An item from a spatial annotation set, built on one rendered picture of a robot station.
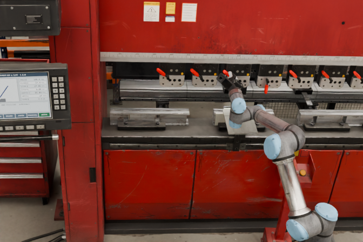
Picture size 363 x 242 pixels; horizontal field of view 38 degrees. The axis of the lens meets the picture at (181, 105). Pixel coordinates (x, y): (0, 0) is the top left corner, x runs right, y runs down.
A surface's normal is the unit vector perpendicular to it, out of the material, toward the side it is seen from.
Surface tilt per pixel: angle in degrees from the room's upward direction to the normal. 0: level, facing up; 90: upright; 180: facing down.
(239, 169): 90
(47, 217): 0
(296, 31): 90
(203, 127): 0
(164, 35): 90
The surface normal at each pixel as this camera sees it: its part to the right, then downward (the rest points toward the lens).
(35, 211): 0.06, -0.83
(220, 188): 0.07, 0.55
